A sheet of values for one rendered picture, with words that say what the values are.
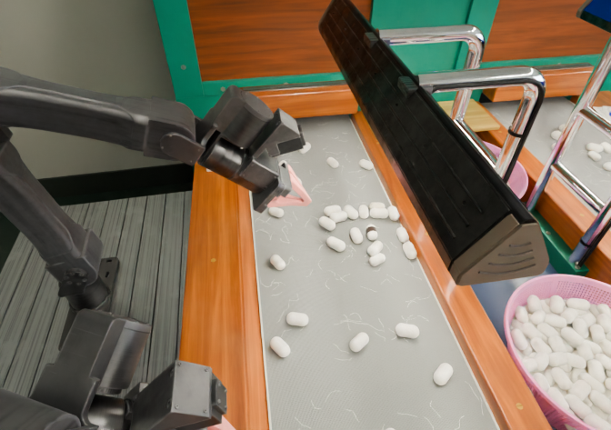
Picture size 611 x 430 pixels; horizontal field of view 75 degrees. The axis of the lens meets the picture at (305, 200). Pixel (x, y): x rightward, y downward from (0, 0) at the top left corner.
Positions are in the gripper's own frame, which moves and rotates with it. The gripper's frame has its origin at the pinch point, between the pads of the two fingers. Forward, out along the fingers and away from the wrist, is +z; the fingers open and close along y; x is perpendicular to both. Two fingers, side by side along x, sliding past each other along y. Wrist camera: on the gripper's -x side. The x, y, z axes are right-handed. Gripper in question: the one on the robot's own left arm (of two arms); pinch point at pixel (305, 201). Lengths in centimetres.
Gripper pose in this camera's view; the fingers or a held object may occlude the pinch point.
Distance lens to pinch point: 69.0
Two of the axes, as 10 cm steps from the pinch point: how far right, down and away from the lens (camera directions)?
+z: 7.5, 4.1, 5.3
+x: -6.5, 6.3, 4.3
